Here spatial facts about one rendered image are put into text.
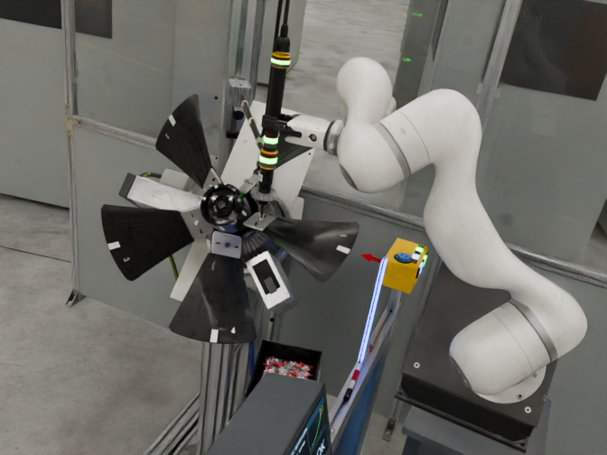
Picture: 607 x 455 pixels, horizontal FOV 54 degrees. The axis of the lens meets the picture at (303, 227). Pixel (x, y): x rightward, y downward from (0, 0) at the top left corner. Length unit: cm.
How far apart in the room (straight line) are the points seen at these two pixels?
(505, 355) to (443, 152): 34
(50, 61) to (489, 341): 322
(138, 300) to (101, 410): 60
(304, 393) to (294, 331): 167
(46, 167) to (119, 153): 139
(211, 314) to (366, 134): 78
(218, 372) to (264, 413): 113
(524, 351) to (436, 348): 44
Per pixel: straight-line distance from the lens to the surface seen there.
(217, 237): 159
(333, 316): 252
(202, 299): 155
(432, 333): 146
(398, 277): 177
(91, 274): 316
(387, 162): 92
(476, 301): 147
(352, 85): 101
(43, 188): 415
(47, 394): 281
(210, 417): 222
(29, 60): 391
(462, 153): 95
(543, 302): 104
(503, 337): 103
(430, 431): 145
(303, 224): 159
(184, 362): 292
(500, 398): 144
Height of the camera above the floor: 191
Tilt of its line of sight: 27 degrees down
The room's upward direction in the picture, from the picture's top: 9 degrees clockwise
